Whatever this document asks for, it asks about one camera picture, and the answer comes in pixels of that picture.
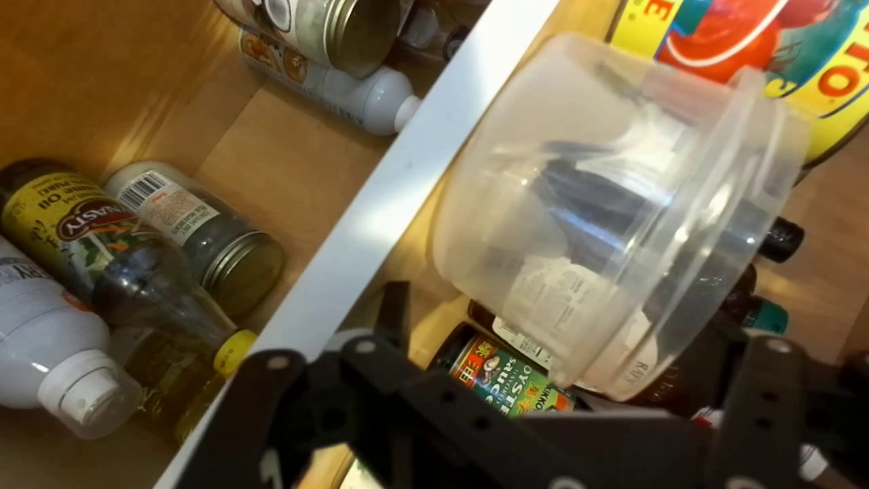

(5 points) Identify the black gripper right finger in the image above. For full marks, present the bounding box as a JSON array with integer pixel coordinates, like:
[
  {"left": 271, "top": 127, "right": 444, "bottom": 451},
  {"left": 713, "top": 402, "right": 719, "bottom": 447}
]
[{"left": 581, "top": 316, "right": 869, "bottom": 489}]

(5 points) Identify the white squeeze bottle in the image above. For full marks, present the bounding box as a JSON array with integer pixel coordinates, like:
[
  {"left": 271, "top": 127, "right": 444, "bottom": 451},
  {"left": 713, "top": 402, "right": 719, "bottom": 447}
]
[{"left": 0, "top": 238, "right": 141, "bottom": 441}]

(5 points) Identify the small glass spice jar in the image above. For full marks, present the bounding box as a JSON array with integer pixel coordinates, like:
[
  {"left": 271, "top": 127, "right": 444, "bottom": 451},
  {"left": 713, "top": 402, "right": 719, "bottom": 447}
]
[{"left": 103, "top": 159, "right": 286, "bottom": 318}]

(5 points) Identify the metal lidded jar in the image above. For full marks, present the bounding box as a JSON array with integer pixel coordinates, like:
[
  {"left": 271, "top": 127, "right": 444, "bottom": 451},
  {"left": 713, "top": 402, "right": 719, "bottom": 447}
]
[{"left": 214, "top": 0, "right": 415, "bottom": 76}]

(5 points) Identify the white wall cabinet with shelves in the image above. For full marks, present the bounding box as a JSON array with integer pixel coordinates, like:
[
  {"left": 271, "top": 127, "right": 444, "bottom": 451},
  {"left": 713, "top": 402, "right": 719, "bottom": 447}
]
[{"left": 0, "top": 0, "right": 869, "bottom": 489}]

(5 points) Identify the clear plastic bowl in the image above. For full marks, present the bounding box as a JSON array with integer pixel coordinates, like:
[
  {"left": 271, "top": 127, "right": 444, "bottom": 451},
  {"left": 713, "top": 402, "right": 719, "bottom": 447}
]
[{"left": 432, "top": 33, "right": 809, "bottom": 400}]

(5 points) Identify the colorful yellow red container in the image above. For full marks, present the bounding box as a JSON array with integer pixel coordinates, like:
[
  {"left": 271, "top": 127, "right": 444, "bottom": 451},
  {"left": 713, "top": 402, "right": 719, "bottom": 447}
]
[{"left": 609, "top": 0, "right": 869, "bottom": 166}]

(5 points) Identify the olive oil bottle yellow label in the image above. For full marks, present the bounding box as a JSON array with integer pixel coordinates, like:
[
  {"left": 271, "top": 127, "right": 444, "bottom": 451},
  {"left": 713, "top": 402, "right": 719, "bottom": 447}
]
[{"left": 0, "top": 157, "right": 255, "bottom": 378}]

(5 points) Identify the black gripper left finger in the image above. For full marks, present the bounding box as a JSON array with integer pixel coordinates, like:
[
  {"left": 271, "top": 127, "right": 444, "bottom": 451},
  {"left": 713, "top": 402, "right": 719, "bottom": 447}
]
[{"left": 179, "top": 280, "right": 581, "bottom": 489}]

